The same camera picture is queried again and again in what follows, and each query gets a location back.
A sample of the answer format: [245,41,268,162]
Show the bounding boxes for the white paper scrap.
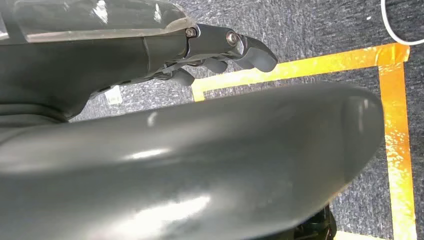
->
[104,85,124,106]

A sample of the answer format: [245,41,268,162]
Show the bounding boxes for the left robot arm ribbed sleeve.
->
[0,104,65,126]

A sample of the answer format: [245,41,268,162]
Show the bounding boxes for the smooth grey robot body shell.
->
[0,82,385,240]

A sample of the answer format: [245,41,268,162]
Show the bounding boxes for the orange floor tape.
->
[191,43,418,240]

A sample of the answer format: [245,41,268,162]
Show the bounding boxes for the white cable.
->
[380,0,424,47]

